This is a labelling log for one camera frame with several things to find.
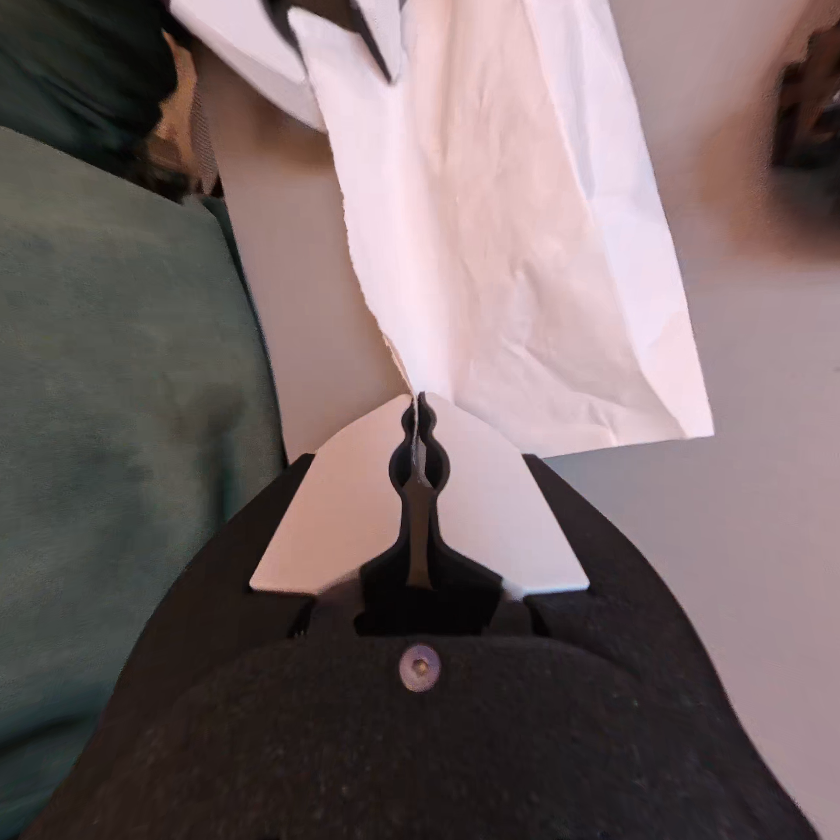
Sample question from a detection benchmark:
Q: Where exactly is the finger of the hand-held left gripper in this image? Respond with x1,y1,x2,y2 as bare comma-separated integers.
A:
167,0,329,130
292,0,409,85

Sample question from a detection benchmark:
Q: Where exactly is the person's green sweater torso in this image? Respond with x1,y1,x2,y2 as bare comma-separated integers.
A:
0,125,290,840

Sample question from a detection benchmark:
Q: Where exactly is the white paper bag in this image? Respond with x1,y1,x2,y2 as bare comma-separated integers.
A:
289,0,715,490

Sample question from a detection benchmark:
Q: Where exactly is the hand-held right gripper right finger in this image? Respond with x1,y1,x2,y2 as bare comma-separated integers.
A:
419,392,589,634

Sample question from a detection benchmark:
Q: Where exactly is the person's left forearm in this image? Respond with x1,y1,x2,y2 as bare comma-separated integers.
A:
0,0,221,201

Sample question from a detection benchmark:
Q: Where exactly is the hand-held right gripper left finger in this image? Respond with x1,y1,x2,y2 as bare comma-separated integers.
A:
249,394,420,621

